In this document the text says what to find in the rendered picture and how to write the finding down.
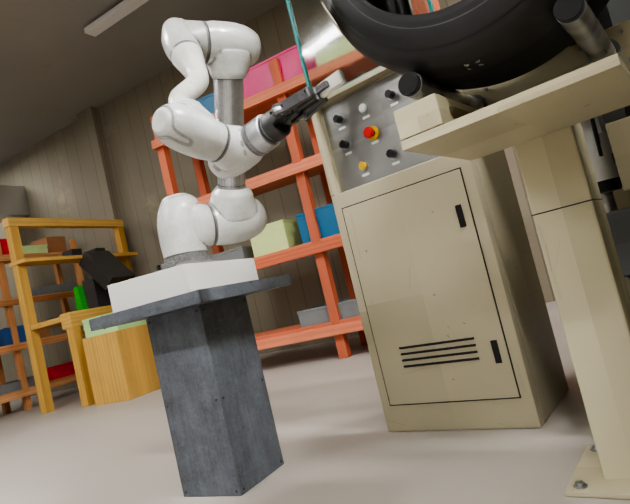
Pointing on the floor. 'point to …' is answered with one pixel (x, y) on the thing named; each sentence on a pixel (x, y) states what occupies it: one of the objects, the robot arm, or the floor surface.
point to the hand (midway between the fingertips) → (331, 83)
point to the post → (591, 299)
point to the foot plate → (590, 481)
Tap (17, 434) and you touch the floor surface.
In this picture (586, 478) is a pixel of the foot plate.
